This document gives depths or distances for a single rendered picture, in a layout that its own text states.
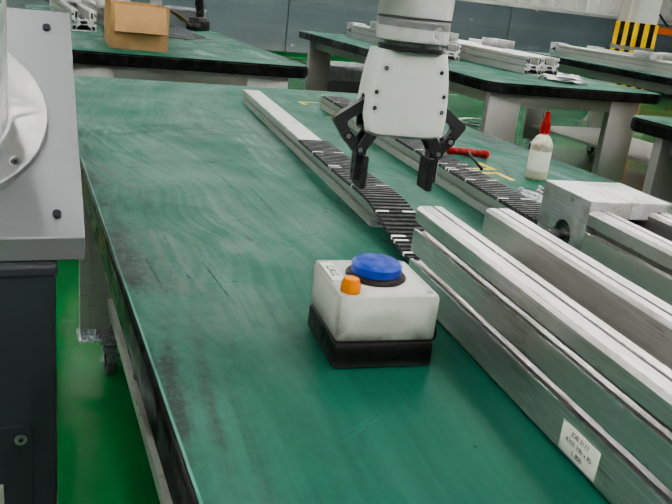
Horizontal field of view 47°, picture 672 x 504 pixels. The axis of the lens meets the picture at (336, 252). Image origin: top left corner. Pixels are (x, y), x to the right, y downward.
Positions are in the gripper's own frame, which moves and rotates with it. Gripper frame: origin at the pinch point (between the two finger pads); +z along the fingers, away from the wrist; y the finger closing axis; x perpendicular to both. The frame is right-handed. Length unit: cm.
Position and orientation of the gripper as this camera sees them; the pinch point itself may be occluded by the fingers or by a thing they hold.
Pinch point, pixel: (392, 177)
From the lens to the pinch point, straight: 93.0
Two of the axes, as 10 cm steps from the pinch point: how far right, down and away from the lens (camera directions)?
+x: 2.7, 3.4, -9.0
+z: -1.1, 9.4, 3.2
